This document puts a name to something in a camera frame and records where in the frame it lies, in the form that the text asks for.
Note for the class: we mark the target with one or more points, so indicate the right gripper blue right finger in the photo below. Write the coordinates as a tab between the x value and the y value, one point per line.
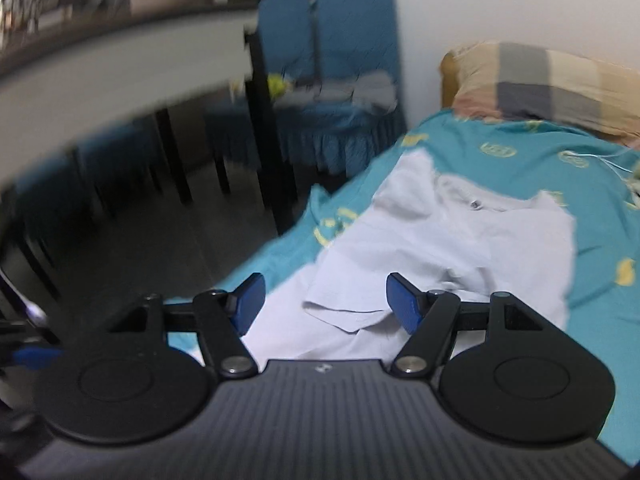
429	319

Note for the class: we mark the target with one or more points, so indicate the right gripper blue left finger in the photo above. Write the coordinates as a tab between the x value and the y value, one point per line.
223	318

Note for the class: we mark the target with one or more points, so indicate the white polo shirt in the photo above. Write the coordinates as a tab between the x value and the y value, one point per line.
439	231

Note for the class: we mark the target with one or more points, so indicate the teal patterned bed sheet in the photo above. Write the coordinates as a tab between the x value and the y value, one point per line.
587	176

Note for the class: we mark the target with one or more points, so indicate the grey cloth on chair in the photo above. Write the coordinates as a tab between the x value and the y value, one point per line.
371	91

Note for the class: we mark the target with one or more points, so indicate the plaid beige grey pillow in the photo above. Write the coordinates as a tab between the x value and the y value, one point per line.
502	81

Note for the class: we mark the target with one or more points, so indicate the blue covered chair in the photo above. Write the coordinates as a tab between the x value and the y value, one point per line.
309	41

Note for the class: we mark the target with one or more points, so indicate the white dark-edged table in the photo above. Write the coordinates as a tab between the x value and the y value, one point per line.
65	84

